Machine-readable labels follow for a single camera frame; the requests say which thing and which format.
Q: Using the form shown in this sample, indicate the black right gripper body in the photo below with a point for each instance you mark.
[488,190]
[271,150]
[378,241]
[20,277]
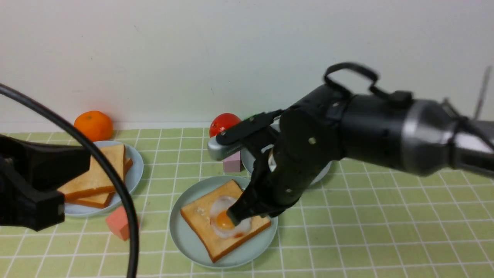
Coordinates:
[305,144]

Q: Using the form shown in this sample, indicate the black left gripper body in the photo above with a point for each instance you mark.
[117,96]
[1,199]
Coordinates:
[30,175]

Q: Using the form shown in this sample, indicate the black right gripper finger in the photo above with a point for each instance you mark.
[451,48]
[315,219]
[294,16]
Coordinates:
[254,201]

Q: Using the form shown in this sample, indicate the fried egg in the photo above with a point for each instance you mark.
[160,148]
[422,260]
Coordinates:
[222,224]

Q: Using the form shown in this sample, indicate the toast slice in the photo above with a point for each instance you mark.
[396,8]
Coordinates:
[202,227]
[92,189]
[116,154]

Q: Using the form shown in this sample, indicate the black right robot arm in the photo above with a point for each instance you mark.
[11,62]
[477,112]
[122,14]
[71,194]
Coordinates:
[418,137]

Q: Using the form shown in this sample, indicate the pink cube block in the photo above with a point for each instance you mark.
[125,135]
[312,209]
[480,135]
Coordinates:
[233,163]

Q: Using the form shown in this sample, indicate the grey blue egg plate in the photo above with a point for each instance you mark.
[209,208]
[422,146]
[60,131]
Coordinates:
[248,160]

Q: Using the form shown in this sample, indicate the green cube block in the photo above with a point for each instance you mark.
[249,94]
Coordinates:
[250,116]

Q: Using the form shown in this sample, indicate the centre light blue plate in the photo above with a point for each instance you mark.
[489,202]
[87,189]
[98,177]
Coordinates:
[185,239]

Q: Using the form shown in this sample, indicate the orange fruit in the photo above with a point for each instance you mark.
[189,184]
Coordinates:
[95,125]

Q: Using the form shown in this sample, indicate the red tomato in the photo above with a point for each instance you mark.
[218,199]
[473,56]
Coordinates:
[223,122]

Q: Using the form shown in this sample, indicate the salmon red cube block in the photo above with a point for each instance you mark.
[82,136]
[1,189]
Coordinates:
[118,224]

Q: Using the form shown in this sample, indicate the left blue bread plate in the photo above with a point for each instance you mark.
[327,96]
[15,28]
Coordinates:
[132,178]

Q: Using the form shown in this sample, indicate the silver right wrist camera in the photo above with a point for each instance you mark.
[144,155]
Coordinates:
[239,141]

